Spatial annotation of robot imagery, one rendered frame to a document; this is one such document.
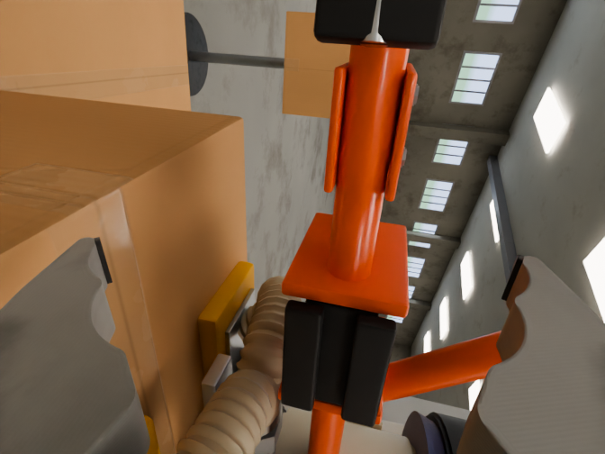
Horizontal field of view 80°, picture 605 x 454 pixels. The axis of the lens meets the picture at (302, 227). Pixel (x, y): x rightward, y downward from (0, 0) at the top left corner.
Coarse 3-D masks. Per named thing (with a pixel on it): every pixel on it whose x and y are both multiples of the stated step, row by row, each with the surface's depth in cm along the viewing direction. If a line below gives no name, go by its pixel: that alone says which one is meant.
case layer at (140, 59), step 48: (0, 0) 49; (48, 0) 56; (96, 0) 65; (144, 0) 77; (0, 48) 50; (48, 48) 57; (96, 48) 67; (144, 48) 79; (96, 96) 68; (144, 96) 82
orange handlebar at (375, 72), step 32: (352, 64) 14; (384, 64) 13; (352, 96) 14; (384, 96) 13; (416, 96) 16; (352, 128) 14; (384, 128) 14; (352, 160) 15; (384, 160) 15; (352, 192) 15; (352, 224) 16; (352, 256) 17; (320, 416) 22; (320, 448) 24
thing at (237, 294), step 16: (240, 272) 38; (224, 288) 36; (240, 288) 37; (208, 304) 34; (224, 304) 34; (240, 304) 38; (208, 320) 32; (224, 320) 34; (208, 336) 33; (224, 336) 34; (208, 352) 34; (224, 352) 35; (208, 368) 35
